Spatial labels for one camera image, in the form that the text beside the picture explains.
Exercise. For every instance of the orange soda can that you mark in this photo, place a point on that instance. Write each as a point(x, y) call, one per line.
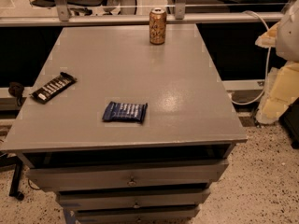
point(157, 26)

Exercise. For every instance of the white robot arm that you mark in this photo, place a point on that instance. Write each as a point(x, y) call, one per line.
point(282, 85)

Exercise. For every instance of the blue rxbar blueberry wrapper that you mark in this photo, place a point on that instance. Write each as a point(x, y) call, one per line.
point(125, 112)

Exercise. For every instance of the grey drawer cabinet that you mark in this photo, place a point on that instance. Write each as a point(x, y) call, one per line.
point(126, 130)

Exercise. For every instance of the top grey drawer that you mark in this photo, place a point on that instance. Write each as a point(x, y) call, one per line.
point(128, 176)

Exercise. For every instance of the grey drawer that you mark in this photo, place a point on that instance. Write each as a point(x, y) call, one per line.
point(128, 176)
point(134, 199)
point(132, 215)

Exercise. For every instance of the black snack bar wrapper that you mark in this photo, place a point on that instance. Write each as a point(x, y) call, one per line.
point(53, 88)

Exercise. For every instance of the bottom grey drawer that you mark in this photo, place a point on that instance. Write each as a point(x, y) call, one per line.
point(132, 215)

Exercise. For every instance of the middle grey drawer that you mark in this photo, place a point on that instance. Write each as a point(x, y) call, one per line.
point(134, 199)

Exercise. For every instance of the small black object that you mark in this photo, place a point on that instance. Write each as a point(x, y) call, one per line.
point(16, 89)

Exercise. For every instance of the black caster stand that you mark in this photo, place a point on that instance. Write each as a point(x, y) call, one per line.
point(14, 161)

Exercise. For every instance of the metal railing frame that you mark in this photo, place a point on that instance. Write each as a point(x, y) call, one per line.
point(25, 13)

